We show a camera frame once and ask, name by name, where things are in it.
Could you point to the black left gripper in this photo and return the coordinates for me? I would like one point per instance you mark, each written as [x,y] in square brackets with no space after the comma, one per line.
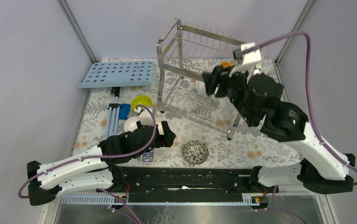
[167,140]

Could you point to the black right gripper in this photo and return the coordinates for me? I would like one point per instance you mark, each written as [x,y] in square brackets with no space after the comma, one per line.
[212,79]

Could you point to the beige ceramic bowl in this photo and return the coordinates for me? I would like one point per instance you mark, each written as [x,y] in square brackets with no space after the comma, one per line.
[159,121]

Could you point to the red floral patterned cup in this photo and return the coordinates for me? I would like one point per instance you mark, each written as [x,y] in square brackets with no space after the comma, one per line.
[195,152]

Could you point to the stainless steel dish rack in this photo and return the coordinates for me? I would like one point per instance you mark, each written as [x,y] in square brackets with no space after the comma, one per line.
[184,52]

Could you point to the white plastic bowl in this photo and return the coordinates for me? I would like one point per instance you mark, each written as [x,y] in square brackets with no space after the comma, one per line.
[132,124]

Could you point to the yellow-green plastic bowl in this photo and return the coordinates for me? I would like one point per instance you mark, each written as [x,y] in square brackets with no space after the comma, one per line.
[141,100]

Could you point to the white ribbed bowl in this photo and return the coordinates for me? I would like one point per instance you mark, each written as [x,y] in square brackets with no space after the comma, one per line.
[200,88]

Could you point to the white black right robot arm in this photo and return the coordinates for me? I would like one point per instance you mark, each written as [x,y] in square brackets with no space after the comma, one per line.
[321,170]

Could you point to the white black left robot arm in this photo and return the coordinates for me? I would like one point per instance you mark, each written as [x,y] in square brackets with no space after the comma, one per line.
[93,169]

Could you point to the small yellow cup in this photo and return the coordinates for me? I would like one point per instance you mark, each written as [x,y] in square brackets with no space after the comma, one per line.
[225,64]

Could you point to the blue playing card deck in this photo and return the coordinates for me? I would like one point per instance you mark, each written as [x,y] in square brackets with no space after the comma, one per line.
[148,158]

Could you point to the light blue folded tripod stand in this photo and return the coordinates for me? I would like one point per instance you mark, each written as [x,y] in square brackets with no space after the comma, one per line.
[113,113]

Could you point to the light blue perforated tray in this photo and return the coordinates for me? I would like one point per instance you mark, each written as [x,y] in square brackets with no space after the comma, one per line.
[119,74]

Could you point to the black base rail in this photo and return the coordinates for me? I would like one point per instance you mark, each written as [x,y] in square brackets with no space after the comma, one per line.
[167,183]

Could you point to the light blue cable duct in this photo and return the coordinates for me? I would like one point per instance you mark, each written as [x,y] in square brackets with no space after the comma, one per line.
[103,199]

